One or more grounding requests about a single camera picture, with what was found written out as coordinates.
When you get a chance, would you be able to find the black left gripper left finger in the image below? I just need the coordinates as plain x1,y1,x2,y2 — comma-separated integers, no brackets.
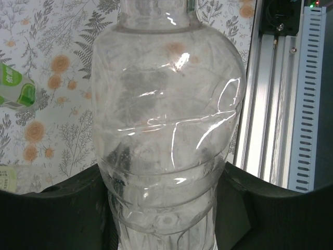
0,164,120,250

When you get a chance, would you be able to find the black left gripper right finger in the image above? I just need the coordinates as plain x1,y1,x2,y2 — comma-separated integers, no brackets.
214,161,333,250

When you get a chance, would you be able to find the pale yellow label plastic bottle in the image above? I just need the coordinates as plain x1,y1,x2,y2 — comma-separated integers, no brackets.
0,164,50,195

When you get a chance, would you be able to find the green label soda water bottle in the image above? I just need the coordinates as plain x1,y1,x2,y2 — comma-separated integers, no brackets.
0,62,37,113

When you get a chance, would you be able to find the clear unlabelled plastic bottle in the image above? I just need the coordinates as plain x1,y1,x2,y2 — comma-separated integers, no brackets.
91,0,247,250

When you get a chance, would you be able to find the aluminium extrusion rail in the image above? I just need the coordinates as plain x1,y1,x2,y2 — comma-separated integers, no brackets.
233,0,306,190

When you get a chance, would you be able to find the white slotted cable duct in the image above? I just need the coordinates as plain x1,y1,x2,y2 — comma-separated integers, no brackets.
295,6,327,194

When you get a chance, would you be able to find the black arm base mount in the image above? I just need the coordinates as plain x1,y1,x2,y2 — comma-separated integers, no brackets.
261,0,305,36

